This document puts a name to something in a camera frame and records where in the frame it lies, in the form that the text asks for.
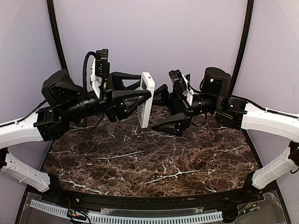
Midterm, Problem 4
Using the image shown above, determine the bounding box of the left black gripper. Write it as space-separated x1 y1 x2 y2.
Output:
62 70 152 122

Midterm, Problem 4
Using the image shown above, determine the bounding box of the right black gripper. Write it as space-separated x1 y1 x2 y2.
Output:
143 84 221 136

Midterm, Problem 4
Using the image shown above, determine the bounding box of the white remote control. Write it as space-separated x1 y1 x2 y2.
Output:
137 72 156 128

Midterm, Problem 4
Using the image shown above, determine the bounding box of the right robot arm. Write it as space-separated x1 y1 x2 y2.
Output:
152 67 299 203

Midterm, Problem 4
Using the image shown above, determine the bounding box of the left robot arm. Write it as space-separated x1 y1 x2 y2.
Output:
0 70 156 203

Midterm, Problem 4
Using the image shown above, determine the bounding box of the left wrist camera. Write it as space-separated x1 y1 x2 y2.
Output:
90 49 110 98

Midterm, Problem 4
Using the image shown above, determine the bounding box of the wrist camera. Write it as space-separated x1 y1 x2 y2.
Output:
169 70 194 106
90 49 110 98

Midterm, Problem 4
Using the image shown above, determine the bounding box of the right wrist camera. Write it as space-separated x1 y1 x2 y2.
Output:
169 70 194 106

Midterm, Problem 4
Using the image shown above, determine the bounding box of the left black frame post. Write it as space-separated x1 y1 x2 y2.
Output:
46 0 69 71

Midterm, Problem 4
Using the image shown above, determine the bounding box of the black frame post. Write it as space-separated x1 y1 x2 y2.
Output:
46 0 69 71
228 0 254 95

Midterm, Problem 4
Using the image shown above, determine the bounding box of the black front rail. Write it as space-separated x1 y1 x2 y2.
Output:
28 182 278 212

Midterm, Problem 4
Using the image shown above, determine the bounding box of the white slotted cable duct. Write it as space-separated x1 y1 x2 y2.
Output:
29 199 223 224

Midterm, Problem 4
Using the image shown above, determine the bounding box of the right black frame post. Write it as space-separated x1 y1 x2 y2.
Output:
228 0 254 95

